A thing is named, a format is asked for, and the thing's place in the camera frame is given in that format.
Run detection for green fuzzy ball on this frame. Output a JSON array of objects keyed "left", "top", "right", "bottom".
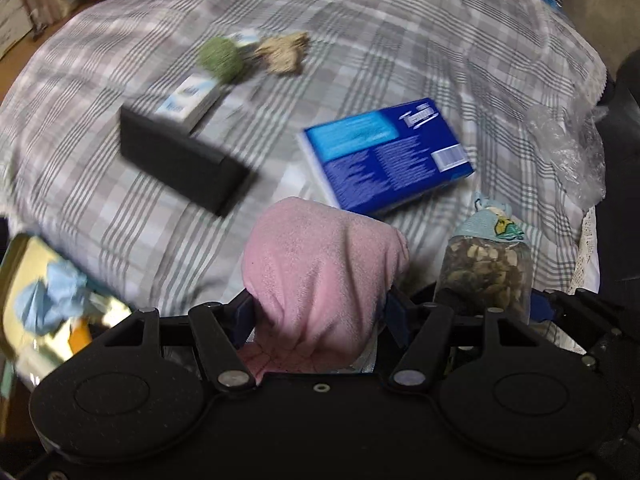
[{"left": 199, "top": 36, "right": 246, "bottom": 83}]

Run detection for white tissue pack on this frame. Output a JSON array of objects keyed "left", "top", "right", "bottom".
[{"left": 156, "top": 72, "right": 223, "bottom": 131}]

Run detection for pale crumpled plastic-wrapped bundle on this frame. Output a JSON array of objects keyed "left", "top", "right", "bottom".
[{"left": 255, "top": 31, "right": 311, "bottom": 77}]

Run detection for bag of dried nuts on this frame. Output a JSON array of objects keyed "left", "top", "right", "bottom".
[{"left": 434, "top": 192, "right": 533, "bottom": 323}]

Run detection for grey plaid bed sheet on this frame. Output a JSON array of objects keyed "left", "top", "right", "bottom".
[{"left": 0, "top": 0, "right": 608, "bottom": 321}]

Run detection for clear plastic bag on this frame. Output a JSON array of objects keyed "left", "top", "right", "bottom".
[{"left": 527, "top": 104, "right": 607, "bottom": 208}]

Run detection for pink cloth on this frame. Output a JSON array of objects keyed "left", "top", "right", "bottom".
[{"left": 235, "top": 197, "right": 411, "bottom": 378}]

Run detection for black rectangular box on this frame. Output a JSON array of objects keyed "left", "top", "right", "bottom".
[{"left": 119, "top": 105, "right": 258, "bottom": 218}]

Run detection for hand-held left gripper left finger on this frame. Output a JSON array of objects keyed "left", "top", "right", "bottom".
[{"left": 102, "top": 287, "right": 258, "bottom": 393}]

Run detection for white lace cloth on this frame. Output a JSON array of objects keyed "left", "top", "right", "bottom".
[{"left": 570, "top": 204, "right": 601, "bottom": 293}]

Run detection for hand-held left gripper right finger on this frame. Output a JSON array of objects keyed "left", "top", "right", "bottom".
[{"left": 385, "top": 285, "right": 546, "bottom": 393}]

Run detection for blue face mask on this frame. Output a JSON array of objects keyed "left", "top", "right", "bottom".
[{"left": 14, "top": 262, "right": 88, "bottom": 336}]

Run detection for gold metal tray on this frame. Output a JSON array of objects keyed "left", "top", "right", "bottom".
[{"left": 0, "top": 232, "right": 136, "bottom": 381}]

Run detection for white storage drawers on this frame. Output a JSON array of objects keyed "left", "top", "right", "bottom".
[{"left": 0, "top": 0, "right": 66, "bottom": 58}]

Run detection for blue tissue pack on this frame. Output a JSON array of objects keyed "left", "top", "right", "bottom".
[{"left": 296, "top": 97, "right": 476, "bottom": 218}]

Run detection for yellow orange item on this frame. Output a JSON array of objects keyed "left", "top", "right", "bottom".
[{"left": 69, "top": 326, "right": 94, "bottom": 357}]

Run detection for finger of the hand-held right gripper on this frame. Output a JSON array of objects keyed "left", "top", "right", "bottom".
[{"left": 530, "top": 290, "right": 622, "bottom": 334}]

